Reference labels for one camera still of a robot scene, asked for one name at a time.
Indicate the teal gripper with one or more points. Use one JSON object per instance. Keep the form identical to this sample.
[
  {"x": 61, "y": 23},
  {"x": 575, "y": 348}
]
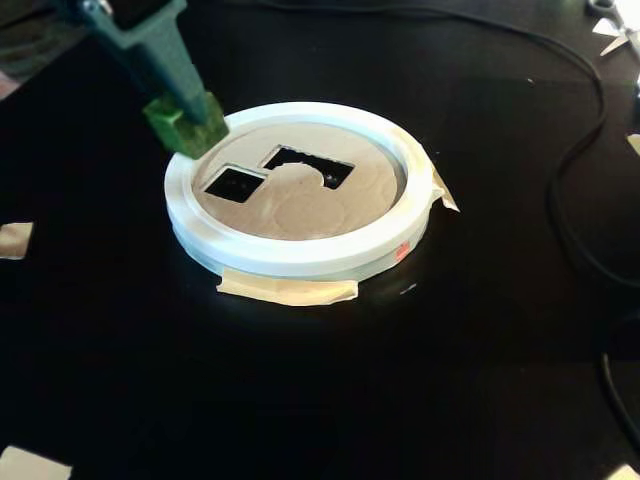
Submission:
[{"x": 159, "y": 59}]

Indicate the green square wooden block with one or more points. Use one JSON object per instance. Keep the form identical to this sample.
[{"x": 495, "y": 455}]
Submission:
[{"x": 197, "y": 137}]

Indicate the white round shape sorter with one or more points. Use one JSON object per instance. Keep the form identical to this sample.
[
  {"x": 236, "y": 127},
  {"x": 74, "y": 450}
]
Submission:
[{"x": 300, "y": 215}]

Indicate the masking tape piece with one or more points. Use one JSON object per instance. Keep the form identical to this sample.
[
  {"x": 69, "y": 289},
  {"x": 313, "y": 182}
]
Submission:
[
  {"x": 15, "y": 240},
  {"x": 30, "y": 465},
  {"x": 629, "y": 473},
  {"x": 635, "y": 145}
]

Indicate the wide masking tape strip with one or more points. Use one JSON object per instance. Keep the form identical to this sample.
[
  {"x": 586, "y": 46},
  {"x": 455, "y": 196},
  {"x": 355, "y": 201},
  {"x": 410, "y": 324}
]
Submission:
[{"x": 290, "y": 291}]

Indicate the black table mat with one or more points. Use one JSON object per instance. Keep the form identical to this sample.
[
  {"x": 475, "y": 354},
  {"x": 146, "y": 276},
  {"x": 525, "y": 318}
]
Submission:
[{"x": 320, "y": 380}]

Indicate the grey scissors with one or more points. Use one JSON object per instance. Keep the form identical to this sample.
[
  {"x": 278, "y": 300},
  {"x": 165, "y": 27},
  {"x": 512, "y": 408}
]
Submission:
[{"x": 612, "y": 30}]

